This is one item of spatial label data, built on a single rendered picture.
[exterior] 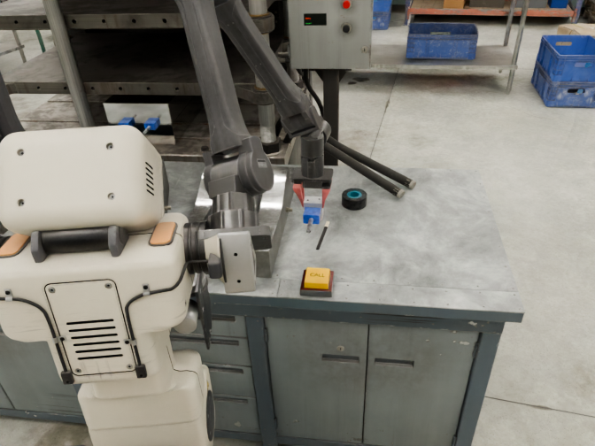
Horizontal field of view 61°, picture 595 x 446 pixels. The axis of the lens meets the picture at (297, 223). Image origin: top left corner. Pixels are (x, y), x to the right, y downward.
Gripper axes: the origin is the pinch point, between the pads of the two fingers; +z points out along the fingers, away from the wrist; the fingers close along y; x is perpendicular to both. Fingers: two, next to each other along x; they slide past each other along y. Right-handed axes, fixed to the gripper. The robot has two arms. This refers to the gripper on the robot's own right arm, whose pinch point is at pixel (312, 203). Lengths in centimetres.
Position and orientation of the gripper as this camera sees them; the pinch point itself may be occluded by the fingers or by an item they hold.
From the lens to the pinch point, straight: 134.9
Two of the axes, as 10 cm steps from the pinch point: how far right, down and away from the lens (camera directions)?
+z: 0.3, 8.4, 5.4
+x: -1.4, 5.4, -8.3
